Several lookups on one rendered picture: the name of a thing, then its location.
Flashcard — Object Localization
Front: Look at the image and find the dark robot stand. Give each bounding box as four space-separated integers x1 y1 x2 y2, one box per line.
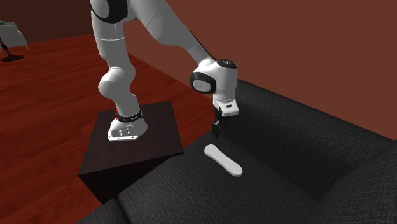
78 101 185 205

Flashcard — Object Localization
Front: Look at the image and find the floor lamp with pale shade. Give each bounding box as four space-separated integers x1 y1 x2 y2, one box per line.
0 20 29 62

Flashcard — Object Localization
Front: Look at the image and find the dark grey fabric sofa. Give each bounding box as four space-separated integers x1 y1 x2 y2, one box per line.
76 79 397 224

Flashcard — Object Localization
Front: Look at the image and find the white remote control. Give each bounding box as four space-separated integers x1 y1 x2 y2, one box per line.
204 144 244 178

